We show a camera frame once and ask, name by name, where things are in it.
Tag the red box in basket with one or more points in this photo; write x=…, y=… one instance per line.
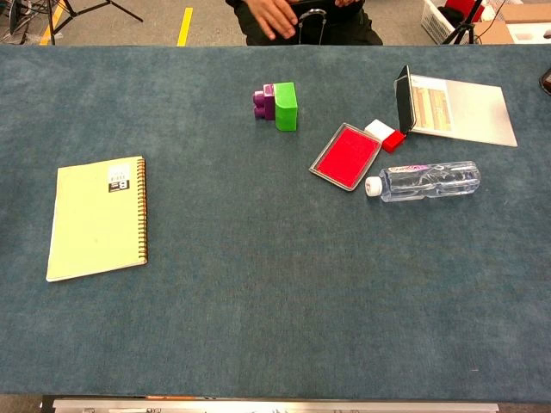
x=460, y=6

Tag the black camera tripod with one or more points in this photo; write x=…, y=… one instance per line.
x=462, y=28

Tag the small white box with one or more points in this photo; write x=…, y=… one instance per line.
x=379, y=128

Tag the small red box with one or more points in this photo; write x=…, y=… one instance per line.
x=394, y=141

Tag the blue-grey table cloth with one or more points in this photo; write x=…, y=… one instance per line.
x=275, y=279

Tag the seated person in black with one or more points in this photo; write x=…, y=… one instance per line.
x=344, y=30

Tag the clear plastic water bottle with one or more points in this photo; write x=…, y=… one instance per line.
x=430, y=180

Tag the green toy building block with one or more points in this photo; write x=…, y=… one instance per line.
x=286, y=112

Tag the tan spiral notebook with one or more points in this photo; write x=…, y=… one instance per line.
x=94, y=223

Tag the white plastic basket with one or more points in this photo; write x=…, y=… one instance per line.
x=435, y=21

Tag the aluminium rail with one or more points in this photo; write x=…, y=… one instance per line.
x=275, y=406

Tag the dark object at table edge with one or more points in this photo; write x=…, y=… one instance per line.
x=547, y=84

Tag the large cardboard box white side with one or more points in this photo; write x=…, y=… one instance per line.
x=529, y=13

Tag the small brown cardboard box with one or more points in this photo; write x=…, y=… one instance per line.
x=495, y=32

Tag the purple toy building block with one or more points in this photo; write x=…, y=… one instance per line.
x=263, y=105

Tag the black tripod stand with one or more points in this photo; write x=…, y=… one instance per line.
x=51, y=26

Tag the red ink pad tray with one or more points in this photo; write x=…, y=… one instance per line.
x=346, y=157

